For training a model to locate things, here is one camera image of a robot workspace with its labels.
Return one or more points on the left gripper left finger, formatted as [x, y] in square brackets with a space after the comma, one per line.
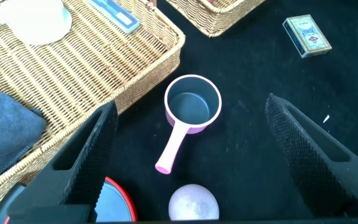
[85, 161]

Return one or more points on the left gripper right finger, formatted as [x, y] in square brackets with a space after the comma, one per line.
[309, 161]

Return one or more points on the playing card box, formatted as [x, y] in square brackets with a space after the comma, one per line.
[309, 34]

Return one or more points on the small white paper scrap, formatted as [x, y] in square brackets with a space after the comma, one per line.
[326, 118]

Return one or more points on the grey folded towel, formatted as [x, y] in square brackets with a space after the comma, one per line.
[5, 130]

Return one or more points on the pink saucepan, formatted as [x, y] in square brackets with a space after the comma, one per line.
[176, 140]

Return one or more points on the black tablecloth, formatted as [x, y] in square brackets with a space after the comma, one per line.
[244, 77]

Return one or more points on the pale purple egg-shaped taro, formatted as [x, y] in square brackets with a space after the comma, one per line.
[194, 202]

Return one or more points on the white cup with brush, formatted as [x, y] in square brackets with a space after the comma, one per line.
[39, 21]

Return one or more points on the grey slim rectangular case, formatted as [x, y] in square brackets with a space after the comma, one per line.
[120, 17]

